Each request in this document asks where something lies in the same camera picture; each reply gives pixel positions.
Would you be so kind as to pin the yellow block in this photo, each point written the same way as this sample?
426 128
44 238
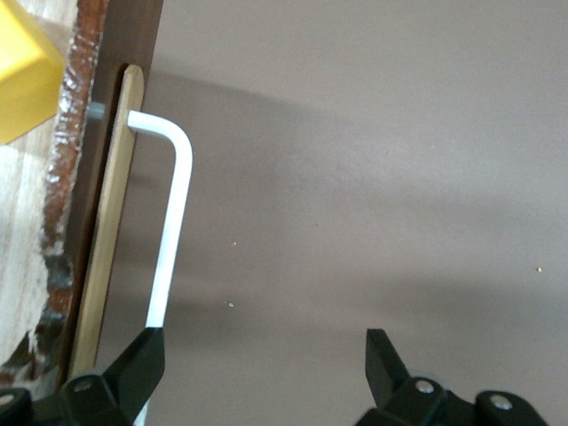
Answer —
22 80

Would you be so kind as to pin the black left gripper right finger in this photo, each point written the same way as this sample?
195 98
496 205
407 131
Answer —
381 375

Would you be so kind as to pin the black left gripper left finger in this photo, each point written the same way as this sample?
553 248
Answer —
137 373

